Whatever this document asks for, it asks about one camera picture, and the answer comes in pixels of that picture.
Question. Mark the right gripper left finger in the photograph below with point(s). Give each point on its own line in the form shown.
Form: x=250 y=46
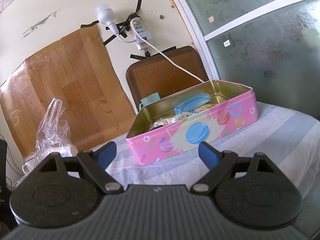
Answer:
x=82 y=173

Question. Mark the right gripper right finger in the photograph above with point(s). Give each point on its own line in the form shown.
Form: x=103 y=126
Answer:
x=224 y=166

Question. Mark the cotton swab pack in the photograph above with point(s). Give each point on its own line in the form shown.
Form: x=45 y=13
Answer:
x=162 y=122

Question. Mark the white paper cup stack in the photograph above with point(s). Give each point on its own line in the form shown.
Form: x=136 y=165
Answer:
x=65 y=151

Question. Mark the clear plastic bag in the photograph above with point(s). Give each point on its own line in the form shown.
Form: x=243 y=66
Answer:
x=52 y=130

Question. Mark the white printed mug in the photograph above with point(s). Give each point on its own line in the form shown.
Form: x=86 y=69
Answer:
x=30 y=163

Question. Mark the yellow card pack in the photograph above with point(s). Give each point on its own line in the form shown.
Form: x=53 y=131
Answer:
x=203 y=108

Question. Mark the white pink sachet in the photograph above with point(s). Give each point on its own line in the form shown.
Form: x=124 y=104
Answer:
x=183 y=115

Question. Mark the pink macaron tin box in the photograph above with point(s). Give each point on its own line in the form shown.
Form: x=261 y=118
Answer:
x=235 y=107

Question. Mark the blue pouch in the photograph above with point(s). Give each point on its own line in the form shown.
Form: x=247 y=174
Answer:
x=192 y=103

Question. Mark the striped bed sheet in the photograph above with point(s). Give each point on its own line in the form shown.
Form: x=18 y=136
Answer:
x=289 y=138

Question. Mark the teal mug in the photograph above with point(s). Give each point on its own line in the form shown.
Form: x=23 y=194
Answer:
x=148 y=100

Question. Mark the wood pattern vinyl sheet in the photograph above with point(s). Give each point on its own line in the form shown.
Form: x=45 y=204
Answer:
x=77 y=70

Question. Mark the frosted glass sliding door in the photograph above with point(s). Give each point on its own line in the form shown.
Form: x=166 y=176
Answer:
x=269 y=45

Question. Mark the white power strip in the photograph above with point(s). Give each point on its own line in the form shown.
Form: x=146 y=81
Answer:
x=139 y=34

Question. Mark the white light bulb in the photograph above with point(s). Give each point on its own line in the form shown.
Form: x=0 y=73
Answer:
x=105 y=15

